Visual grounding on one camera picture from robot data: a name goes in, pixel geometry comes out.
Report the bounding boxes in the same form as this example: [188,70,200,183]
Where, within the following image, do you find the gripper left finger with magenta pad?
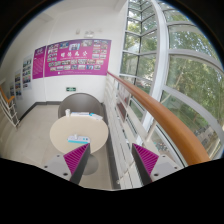
[43,143,90,184]

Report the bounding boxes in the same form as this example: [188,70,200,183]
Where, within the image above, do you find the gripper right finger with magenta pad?
[132,144,181,185]

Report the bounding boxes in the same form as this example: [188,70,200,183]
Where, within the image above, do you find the white power strip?
[68,136,90,144]

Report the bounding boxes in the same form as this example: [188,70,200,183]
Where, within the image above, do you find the round beige table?
[49,115,110,176]

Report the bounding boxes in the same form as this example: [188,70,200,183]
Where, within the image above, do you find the orange wooden handrail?
[109,73,210,165]

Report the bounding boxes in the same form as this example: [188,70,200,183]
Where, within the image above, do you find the white and blue box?
[70,112,90,116]

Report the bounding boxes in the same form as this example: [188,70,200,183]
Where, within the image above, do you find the white paper cup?
[65,109,71,117]

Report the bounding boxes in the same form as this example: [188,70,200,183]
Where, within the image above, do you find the white railing balusters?
[103,73,188,190]

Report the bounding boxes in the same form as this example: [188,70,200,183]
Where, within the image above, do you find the grey curved sofa chair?
[58,93,103,118]

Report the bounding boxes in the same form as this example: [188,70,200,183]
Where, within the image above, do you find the green exit sign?
[66,87,76,92]

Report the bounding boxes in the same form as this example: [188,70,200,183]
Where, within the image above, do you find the left stair railing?
[0,86,20,127]

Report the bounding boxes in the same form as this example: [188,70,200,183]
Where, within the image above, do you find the large magenta wall poster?
[44,39,111,77]

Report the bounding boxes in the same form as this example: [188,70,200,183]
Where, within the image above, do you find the small magenta wall poster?
[32,46,46,79]

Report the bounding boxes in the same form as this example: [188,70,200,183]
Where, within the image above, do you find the white photo wall poster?
[22,56,32,90]

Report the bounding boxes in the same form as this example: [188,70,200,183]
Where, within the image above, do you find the white framed glass window wall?
[120,0,224,159]

